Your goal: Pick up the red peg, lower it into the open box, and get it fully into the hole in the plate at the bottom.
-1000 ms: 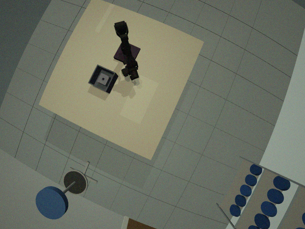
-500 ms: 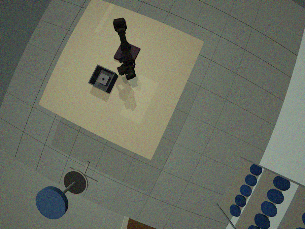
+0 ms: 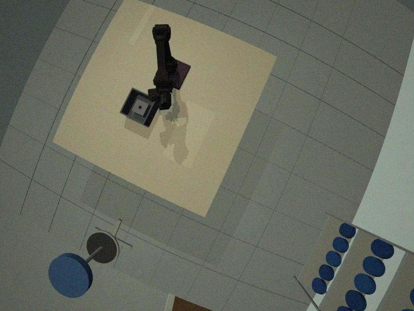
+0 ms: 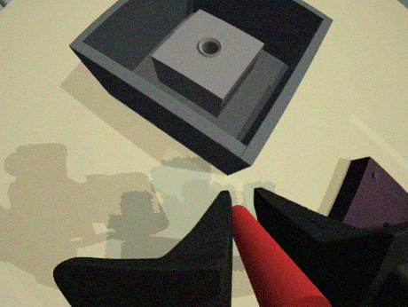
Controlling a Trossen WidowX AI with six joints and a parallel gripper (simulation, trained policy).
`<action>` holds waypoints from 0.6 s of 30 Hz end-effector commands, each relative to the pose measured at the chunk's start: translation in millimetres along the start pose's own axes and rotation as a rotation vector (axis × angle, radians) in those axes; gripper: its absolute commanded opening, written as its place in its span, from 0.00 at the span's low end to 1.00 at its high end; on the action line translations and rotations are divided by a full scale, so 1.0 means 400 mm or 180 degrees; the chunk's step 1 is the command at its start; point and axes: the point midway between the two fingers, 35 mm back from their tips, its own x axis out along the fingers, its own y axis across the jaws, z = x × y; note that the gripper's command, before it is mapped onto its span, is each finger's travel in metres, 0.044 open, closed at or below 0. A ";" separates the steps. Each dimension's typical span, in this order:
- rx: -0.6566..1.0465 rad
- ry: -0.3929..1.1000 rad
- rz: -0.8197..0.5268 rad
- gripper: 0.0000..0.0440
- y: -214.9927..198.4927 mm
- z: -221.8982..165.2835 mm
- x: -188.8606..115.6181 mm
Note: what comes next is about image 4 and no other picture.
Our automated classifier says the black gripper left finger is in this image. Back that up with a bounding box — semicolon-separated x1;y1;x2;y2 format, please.
53;190;233;307

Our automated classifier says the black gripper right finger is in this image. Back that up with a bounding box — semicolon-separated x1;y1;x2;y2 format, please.
254;186;408;307

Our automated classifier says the red peg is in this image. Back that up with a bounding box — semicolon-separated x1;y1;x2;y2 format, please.
232;205;333;307

